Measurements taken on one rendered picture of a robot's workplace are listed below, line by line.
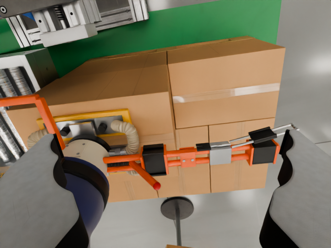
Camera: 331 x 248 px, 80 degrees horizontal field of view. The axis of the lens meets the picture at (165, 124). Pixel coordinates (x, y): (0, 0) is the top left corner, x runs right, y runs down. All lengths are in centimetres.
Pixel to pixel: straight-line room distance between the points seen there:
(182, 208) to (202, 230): 56
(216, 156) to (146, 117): 29
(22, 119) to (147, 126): 46
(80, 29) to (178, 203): 218
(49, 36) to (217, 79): 80
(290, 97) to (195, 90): 108
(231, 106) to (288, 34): 83
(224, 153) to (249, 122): 66
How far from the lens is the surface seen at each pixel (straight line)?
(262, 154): 71
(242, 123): 129
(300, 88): 203
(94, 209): 57
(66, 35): 66
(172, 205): 254
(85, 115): 77
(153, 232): 303
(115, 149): 74
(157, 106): 72
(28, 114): 89
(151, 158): 65
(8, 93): 142
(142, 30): 161
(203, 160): 68
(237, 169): 151
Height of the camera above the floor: 160
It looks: 61 degrees down
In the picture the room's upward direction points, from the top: 180 degrees counter-clockwise
